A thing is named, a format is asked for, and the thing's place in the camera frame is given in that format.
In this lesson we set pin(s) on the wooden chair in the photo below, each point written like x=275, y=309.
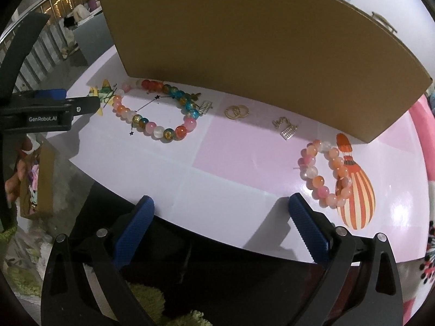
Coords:
x=385, y=23

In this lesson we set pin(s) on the small cardboard box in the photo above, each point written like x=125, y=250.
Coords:
x=47, y=176

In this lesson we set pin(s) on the person's left hand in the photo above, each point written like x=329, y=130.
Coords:
x=13, y=183

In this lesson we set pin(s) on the large brown cardboard box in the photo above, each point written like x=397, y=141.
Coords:
x=255, y=57

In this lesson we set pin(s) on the silver abacus charm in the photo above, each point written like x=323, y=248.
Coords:
x=288, y=132
x=206, y=107

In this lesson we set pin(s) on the gold letter charm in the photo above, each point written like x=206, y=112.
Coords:
x=281, y=121

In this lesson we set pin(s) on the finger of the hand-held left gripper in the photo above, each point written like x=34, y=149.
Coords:
x=86, y=105
x=51, y=94

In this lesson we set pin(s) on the green white shaggy rug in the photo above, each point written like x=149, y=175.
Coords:
x=149, y=298

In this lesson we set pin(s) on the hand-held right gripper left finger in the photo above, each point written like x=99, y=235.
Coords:
x=136, y=225

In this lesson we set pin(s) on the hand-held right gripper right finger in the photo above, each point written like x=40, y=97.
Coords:
x=306, y=225

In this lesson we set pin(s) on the grey cabinet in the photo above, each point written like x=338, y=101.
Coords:
x=91, y=44

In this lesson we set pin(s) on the pink floral blanket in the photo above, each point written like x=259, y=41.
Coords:
x=423, y=122

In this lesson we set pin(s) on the small gold charm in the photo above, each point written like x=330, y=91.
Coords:
x=195, y=96

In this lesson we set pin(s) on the metal balcony railing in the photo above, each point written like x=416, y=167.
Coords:
x=40, y=54

